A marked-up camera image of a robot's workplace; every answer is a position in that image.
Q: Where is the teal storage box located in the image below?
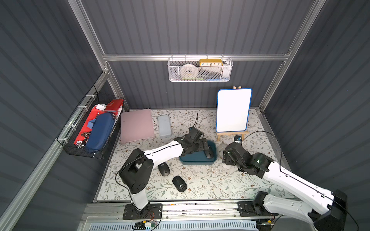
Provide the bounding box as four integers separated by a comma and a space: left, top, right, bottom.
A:
179, 140, 217, 166

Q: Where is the dark grey mouse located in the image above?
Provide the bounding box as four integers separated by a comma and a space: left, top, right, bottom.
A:
204, 147, 214, 159

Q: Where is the black mouse with logo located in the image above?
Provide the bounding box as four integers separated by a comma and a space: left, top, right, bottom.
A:
172, 176, 188, 192

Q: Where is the beige white mouse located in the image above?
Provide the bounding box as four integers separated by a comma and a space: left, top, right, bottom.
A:
216, 143, 227, 157

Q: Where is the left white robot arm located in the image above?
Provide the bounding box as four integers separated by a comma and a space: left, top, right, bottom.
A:
115, 127, 215, 215

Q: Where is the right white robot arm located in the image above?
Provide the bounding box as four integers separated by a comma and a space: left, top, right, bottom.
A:
223, 142, 348, 231

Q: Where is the wooden easel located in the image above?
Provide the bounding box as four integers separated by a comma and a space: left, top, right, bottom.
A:
216, 85, 250, 142

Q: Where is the light blue case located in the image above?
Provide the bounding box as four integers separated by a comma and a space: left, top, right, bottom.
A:
157, 115, 172, 138

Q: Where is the blue framed whiteboard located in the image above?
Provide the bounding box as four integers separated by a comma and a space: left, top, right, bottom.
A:
215, 88, 253, 133

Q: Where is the floral table mat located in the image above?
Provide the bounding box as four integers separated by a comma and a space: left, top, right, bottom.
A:
95, 109, 293, 202

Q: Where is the pink folder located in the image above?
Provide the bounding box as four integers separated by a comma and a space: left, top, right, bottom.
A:
120, 109, 155, 143

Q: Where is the white tape roll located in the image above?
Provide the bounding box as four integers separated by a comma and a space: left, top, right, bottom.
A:
179, 64, 199, 79

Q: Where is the yellow clock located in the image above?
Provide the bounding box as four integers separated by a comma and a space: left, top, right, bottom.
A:
199, 58, 223, 66

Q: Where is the red package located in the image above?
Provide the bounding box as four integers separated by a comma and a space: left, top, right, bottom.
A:
74, 99, 124, 148

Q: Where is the navy blue pouch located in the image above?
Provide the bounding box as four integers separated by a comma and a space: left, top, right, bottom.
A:
85, 113, 115, 153

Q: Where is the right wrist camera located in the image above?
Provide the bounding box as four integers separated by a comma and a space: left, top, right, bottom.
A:
234, 135, 242, 144

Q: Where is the white wire basket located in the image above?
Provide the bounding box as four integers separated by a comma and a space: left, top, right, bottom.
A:
167, 56, 234, 82

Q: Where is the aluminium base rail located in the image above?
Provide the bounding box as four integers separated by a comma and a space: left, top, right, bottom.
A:
77, 199, 286, 231

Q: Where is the black wire basket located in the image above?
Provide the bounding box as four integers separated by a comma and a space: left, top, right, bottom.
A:
57, 87, 124, 159

